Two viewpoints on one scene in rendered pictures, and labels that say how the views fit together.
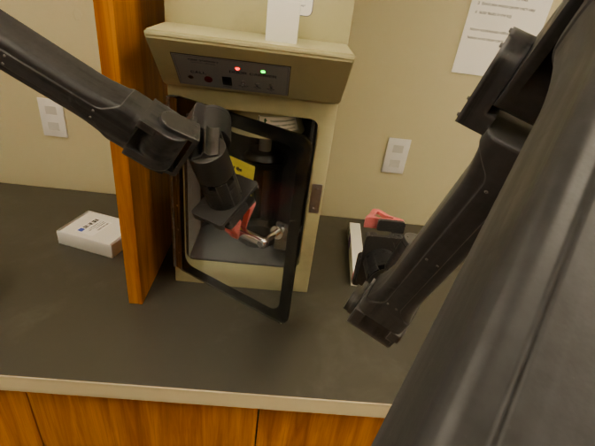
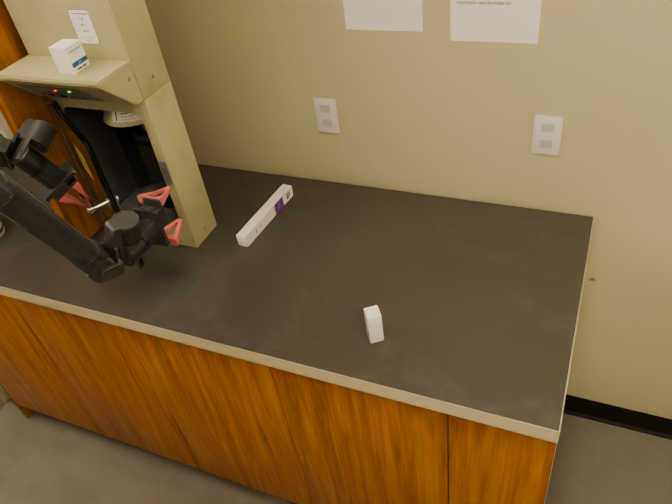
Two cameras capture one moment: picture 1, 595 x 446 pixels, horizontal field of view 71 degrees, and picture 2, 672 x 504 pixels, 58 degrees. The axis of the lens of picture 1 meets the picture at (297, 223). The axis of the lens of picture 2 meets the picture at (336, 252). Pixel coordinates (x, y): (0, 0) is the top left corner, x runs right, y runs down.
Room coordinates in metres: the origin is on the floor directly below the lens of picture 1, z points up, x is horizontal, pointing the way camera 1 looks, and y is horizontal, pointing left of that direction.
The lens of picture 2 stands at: (-0.16, -1.13, 2.02)
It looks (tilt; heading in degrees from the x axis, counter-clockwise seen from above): 40 degrees down; 33
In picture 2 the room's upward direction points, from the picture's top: 9 degrees counter-clockwise
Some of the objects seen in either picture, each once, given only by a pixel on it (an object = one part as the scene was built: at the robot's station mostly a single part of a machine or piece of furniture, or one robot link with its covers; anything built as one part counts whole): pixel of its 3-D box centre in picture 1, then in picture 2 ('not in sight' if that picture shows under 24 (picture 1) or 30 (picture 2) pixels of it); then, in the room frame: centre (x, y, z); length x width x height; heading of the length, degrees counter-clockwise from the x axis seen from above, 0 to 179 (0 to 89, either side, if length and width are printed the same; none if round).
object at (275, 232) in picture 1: (252, 231); (93, 200); (0.63, 0.08, 1.20); 0.10 x 0.05 x 0.03; 62
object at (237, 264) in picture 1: (231, 215); (96, 187); (0.69, 0.13, 1.19); 0.30 x 0.01 x 0.40; 62
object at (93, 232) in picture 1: (99, 233); not in sight; (0.90, 0.52, 0.96); 0.16 x 0.12 x 0.04; 79
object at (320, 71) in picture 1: (252, 69); (69, 87); (0.73, 0.11, 1.46); 0.32 x 0.12 x 0.10; 94
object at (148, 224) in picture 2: (381, 268); (146, 233); (0.57, -0.15, 1.20); 0.07 x 0.07 x 0.10; 4
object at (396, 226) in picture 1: (378, 228); (159, 203); (0.64, -0.15, 1.23); 0.09 x 0.07 x 0.07; 4
